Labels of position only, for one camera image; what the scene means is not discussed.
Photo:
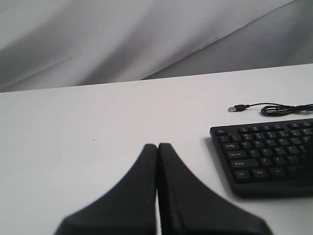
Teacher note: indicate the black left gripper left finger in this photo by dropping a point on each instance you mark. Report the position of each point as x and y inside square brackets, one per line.
[127, 209]

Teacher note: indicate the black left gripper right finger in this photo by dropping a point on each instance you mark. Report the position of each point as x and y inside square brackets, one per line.
[189, 207]

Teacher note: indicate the black acer keyboard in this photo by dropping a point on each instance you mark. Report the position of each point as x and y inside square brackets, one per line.
[267, 160]

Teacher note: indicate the grey backdrop cloth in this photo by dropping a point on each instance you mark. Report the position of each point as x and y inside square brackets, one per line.
[62, 43]

